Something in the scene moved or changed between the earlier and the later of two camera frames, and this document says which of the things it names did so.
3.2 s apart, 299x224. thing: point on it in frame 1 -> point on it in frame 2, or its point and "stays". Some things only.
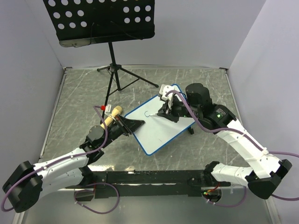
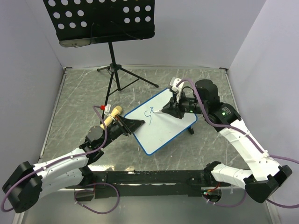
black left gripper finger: [132, 125] stays
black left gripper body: [116, 129] stays
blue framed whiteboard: [157, 132] stays
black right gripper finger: [173, 117] -> [176, 112]
